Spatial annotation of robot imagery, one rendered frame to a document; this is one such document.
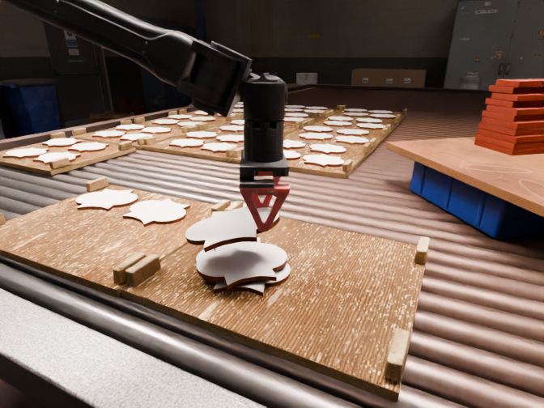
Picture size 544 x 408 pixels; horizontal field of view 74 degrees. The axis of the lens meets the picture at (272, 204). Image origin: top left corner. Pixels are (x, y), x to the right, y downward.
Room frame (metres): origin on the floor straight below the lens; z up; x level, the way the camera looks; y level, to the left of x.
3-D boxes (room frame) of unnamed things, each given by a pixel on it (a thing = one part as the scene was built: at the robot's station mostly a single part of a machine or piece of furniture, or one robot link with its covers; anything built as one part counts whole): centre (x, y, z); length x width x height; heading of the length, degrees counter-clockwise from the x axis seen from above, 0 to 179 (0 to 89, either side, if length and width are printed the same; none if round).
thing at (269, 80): (0.51, 0.01, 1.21); 0.07 x 0.06 x 0.07; 175
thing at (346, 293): (0.52, -0.03, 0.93); 0.41 x 0.35 x 0.02; 63
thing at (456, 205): (0.83, -0.56, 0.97); 0.31 x 0.31 x 0.10; 14
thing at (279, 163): (0.51, 0.01, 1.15); 0.10 x 0.07 x 0.07; 4
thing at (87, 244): (0.70, 0.35, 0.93); 0.41 x 0.35 x 0.02; 65
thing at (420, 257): (0.56, -0.26, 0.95); 0.06 x 0.02 x 0.03; 153
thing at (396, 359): (0.32, -0.14, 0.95); 0.06 x 0.02 x 0.03; 153
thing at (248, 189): (0.48, 0.01, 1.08); 0.07 x 0.07 x 0.09; 4
